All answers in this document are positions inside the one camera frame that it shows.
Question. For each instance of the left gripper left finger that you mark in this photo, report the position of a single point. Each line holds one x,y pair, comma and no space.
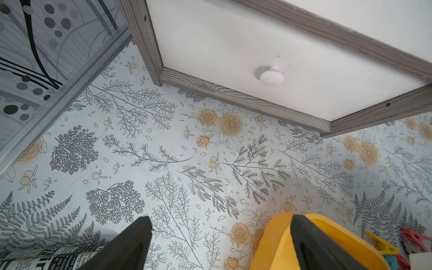
128,251

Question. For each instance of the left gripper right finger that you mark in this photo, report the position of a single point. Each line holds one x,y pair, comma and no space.
317,251

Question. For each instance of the yellow plastic storage tray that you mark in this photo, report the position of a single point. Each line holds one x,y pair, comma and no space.
276,248

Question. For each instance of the yellow clothespin pile top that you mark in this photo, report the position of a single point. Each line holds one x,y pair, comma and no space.
384,247

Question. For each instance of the red clothespin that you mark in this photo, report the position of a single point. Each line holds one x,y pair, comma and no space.
415,242

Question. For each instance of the newspaper print pouch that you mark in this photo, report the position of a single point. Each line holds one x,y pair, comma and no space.
60,258

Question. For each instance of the white lower drawer knob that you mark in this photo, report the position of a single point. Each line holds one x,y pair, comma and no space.
272,77

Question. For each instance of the grey wooden drawer cabinet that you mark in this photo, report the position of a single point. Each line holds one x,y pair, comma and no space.
348,65

